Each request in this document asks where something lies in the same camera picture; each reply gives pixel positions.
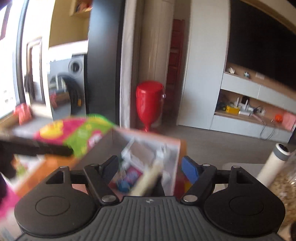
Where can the washing machine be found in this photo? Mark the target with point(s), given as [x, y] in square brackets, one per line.
[66, 84]

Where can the pink cardboard box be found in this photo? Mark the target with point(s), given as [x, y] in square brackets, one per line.
[138, 150]

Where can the white thermos bottle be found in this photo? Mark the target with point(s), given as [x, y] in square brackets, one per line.
[274, 164]

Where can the red pedal bin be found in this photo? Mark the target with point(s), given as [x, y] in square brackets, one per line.
[150, 96]

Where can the colourful cartoon play mat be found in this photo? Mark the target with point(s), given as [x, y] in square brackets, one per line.
[66, 137]

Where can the glass jar of nuts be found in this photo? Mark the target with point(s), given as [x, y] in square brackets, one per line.
[283, 187]

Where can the black television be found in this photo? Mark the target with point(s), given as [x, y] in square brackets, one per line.
[261, 43]

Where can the pink blue toothpaste tube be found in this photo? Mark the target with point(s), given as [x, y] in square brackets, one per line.
[128, 179]

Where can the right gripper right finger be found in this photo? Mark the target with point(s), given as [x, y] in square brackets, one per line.
[202, 179]

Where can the yellow toy on shelf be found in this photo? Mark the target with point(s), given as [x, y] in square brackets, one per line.
[232, 110]

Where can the beige paper cone tube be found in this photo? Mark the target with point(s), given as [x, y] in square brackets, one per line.
[148, 180]

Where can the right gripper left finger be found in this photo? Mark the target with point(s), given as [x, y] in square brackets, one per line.
[98, 178]

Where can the orange plastic bag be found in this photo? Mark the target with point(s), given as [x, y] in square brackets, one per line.
[24, 113]

